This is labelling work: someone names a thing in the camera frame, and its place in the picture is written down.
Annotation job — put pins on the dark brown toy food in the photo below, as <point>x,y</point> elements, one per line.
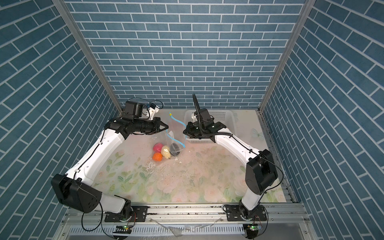
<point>175,149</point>

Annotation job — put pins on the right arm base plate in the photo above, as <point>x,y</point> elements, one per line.
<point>236,213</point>

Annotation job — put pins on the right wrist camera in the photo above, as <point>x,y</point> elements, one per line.
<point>203,116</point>

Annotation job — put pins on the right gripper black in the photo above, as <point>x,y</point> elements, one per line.
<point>188,130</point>

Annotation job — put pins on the orange toy fruit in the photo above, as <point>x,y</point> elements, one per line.
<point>157,157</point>

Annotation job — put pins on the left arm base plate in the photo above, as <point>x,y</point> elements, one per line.
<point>138,213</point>

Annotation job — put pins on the circuit board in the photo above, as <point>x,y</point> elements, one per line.
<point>253,228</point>
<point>123,230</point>

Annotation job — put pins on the left circuit board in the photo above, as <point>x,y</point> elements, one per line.
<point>123,230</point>

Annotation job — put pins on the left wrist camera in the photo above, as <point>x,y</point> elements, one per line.
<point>135,110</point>

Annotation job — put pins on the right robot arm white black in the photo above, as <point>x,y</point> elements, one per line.
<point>261,171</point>

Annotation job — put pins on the clear zip top bag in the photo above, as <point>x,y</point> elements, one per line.
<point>174,134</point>

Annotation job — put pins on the right circuit board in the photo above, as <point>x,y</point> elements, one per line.
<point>253,228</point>

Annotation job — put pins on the pink toy fruit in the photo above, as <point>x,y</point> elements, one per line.
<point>157,148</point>

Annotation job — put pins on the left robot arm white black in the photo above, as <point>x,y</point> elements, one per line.
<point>74,188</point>

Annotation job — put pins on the cream toy food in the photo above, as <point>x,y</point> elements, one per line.
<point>166,153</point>

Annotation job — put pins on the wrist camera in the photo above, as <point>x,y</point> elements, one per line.
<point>203,116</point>
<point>135,110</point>

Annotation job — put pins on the aluminium front rail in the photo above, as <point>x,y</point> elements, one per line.
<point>191,214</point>

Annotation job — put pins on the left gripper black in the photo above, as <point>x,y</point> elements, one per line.
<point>155,122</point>

